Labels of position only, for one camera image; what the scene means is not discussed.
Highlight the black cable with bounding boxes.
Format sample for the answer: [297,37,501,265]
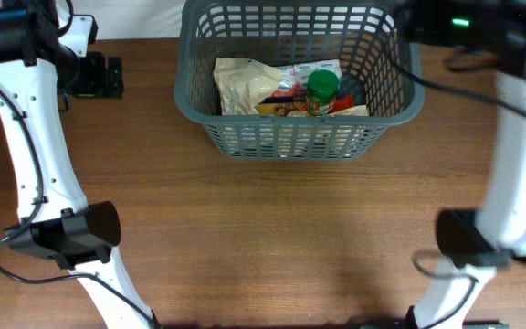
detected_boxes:
[0,0,159,328]
[388,45,526,329]

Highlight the beige paper bag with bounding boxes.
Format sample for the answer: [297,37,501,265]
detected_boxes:
[288,105,369,118]
[213,58,282,116]

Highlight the red spaghetti packet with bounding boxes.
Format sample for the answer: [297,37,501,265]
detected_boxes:
[255,95,359,117]

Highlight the right black cable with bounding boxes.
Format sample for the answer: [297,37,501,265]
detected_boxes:
[388,45,526,329]

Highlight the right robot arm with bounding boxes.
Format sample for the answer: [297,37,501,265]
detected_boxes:
[393,1,526,328]

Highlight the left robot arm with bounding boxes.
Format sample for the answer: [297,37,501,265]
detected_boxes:
[0,0,159,328]

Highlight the left black cable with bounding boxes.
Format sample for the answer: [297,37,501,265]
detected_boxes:
[0,0,159,328]

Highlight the grey plastic shopping basket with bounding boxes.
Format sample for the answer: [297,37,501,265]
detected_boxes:
[174,0,425,161]

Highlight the green lid glass jar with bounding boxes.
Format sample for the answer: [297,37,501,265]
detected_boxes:
[306,69,340,116]

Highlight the white tissue multipack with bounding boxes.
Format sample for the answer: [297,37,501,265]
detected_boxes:
[269,59,342,99]

